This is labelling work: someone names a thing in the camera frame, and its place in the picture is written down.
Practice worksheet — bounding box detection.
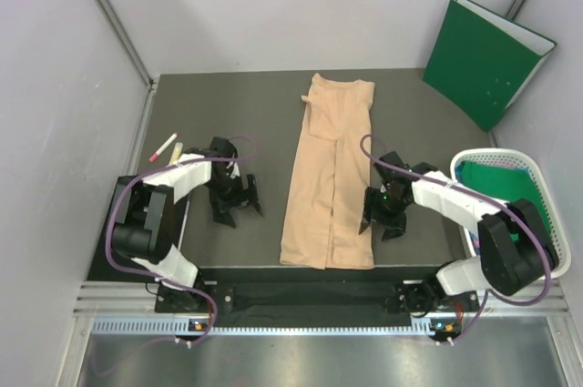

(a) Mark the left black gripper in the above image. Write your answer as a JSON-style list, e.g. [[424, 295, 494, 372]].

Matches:
[[204, 172, 262, 228]]

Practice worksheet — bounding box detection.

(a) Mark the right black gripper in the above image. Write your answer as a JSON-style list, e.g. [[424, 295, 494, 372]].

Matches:
[[360, 187, 412, 241]]

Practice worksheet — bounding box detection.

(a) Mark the beige t shirt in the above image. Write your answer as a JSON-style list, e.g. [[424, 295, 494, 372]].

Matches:
[[280, 74, 375, 270]]

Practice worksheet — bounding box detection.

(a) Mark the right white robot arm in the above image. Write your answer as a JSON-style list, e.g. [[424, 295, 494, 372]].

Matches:
[[360, 152, 559, 311]]

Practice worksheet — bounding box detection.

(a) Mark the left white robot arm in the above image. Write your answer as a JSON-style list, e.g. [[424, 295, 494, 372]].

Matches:
[[105, 141, 261, 312]]

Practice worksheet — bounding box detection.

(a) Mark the yellow marker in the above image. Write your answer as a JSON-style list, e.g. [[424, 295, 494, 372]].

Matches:
[[169, 142, 183, 165]]

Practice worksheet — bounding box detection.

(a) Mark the blue pink t shirt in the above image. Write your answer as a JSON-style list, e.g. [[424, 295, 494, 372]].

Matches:
[[469, 232, 480, 255]]

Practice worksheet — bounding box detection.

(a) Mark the pink white pen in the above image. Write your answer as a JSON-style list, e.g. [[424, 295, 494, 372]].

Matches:
[[148, 133, 179, 163]]

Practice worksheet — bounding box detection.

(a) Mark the green t shirt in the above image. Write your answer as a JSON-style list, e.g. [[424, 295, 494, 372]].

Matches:
[[455, 161, 551, 234]]

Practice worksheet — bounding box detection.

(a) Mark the white perforated laundry basket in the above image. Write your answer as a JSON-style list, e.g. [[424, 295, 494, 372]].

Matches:
[[450, 148, 571, 279]]

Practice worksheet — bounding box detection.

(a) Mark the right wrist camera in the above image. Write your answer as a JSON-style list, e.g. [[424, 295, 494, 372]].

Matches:
[[373, 151, 411, 185]]

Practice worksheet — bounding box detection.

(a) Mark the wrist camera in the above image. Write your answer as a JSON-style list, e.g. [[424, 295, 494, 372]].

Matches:
[[209, 137, 239, 159], [373, 151, 411, 185]]

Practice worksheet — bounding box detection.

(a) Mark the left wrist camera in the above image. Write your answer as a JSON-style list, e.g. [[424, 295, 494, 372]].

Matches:
[[209, 137, 239, 159]]

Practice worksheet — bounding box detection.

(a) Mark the green ring binder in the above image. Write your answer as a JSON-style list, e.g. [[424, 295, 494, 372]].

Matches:
[[423, 0, 557, 132]]

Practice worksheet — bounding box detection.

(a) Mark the slotted grey cable duct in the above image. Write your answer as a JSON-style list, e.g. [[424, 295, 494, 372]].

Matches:
[[91, 316, 460, 337]]

